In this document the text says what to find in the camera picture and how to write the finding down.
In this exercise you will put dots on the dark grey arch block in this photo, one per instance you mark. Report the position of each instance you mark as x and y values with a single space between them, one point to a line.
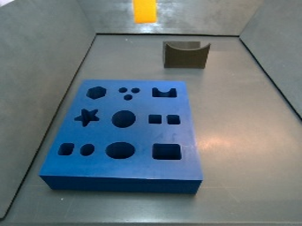
185 54

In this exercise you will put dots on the orange rectangular panel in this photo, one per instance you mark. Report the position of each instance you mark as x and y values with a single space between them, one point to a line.
145 11

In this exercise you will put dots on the blue shape sorter block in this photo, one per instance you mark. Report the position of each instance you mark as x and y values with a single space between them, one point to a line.
126 140

